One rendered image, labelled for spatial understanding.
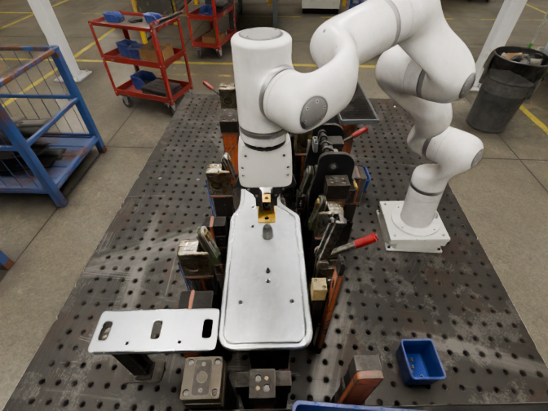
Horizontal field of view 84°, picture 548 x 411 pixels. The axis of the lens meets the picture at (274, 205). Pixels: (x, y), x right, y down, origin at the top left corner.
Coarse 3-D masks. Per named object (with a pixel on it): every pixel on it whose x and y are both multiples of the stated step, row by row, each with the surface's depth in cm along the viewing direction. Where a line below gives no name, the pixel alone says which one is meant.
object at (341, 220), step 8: (336, 216) 69; (320, 224) 69; (328, 224) 72; (336, 224) 67; (344, 224) 67; (328, 232) 73; (336, 232) 69; (328, 240) 71; (336, 240) 71; (320, 248) 78; (328, 248) 73; (320, 256) 75; (328, 256) 75
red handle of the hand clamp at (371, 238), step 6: (372, 234) 73; (360, 240) 74; (366, 240) 73; (372, 240) 72; (342, 246) 76; (348, 246) 75; (354, 246) 74; (360, 246) 74; (336, 252) 76; (342, 252) 76; (318, 258) 78
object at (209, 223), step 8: (208, 224) 96; (216, 224) 96; (224, 224) 96; (216, 232) 98; (224, 232) 98; (216, 240) 100; (224, 240) 100; (224, 248) 104; (224, 256) 108; (216, 264) 111; (224, 264) 111; (216, 272) 114
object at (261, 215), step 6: (270, 198) 67; (264, 204) 64; (270, 204) 64; (258, 210) 64; (264, 210) 64; (270, 210) 64; (258, 216) 63; (264, 216) 63; (270, 216) 63; (264, 222) 62; (270, 222) 62
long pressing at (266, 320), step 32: (256, 224) 95; (288, 224) 95; (256, 256) 86; (288, 256) 86; (224, 288) 79; (256, 288) 79; (288, 288) 79; (224, 320) 73; (256, 320) 73; (288, 320) 73
